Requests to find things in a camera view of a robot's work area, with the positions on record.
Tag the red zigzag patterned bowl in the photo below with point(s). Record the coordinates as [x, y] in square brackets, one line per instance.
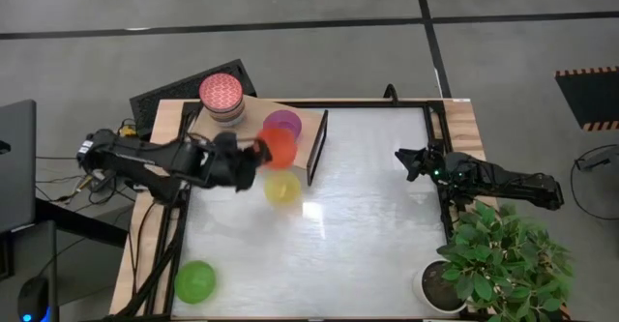
[221, 92]

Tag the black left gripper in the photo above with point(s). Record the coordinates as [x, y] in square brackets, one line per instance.
[232, 162]

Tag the yellow plastic bowl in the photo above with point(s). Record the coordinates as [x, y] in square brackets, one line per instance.
[283, 187]

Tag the orange patterned bowl teal outside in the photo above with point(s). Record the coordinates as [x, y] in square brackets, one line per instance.
[228, 123]

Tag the blue radial striped bowl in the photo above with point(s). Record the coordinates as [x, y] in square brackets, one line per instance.
[227, 111]

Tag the black perforated computer case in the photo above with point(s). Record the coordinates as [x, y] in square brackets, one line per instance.
[184, 92]

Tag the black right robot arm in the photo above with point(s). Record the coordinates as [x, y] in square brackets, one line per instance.
[512, 182]

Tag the grey laptop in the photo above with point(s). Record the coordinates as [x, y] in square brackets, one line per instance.
[17, 167]

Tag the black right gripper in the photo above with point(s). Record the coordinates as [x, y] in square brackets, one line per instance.
[435, 165]

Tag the green leafy potted plant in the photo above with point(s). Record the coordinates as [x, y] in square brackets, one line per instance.
[503, 264]

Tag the black hazard striped floor mat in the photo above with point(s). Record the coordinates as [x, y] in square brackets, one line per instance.
[590, 99]

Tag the white plant pot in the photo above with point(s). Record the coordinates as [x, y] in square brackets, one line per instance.
[437, 288]

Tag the purple plastic bowl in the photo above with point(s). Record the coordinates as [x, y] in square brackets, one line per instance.
[285, 119]

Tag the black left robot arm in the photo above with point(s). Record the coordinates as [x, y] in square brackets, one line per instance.
[145, 160]

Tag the black aluminium table frame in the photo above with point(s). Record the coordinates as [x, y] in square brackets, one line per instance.
[367, 104]

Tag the black desk beam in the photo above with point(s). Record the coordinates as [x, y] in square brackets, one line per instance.
[82, 223]

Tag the green plastic bowl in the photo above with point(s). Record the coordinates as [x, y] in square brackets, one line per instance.
[195, 282]

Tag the black clamp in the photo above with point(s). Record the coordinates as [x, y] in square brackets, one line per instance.
[391, 94]

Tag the black computer mouse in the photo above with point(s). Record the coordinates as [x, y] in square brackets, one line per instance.
[33, 299]

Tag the wooden shelf with black legs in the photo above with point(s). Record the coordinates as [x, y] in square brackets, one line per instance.
[312, 124]

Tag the red plastic bowl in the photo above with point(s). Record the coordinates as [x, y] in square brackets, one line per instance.
[279, 149]

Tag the grey floor device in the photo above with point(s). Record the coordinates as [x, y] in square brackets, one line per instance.
[599, 157]

